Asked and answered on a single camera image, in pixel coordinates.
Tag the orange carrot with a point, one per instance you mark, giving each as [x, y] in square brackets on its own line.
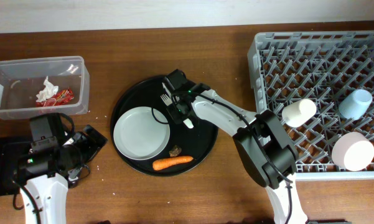
[161, 164]

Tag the clear plastic bin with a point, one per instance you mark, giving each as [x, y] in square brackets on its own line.
[24, 84]

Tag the white bowl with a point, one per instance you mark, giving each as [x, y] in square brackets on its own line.
[353, 151]

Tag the black rectangular tray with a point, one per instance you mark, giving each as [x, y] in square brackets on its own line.
[11, 149]

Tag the grey dishwasher rack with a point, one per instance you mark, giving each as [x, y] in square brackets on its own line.
[324, 67]

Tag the light blue cup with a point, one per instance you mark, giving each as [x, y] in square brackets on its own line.
[356, 104]

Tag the red snack wrapper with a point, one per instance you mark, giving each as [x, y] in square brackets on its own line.
[61, 98]

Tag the brown food scrap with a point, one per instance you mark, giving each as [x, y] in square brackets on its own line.
[175, 151]

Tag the round black tray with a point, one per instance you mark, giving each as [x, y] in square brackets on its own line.
[196, 142]

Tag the white plastic fork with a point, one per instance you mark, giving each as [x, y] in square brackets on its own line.
[167, 101]

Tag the white tissue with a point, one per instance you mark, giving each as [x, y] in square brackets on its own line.
[49, 91]

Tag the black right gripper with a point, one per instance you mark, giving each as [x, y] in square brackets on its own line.
[175, 115]

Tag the white cup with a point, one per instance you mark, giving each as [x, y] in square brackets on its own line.
[298, 113]

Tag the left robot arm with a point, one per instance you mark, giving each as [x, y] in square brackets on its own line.
[53, 165]

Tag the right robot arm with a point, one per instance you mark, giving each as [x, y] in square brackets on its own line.
[264, 147]

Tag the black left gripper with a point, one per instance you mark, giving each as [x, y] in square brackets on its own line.
[89, 145]

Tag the pale grey plate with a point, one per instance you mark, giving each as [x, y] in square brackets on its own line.
[141, 133]

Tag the wooden chopstick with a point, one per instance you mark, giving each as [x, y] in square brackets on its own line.
[166, 90]

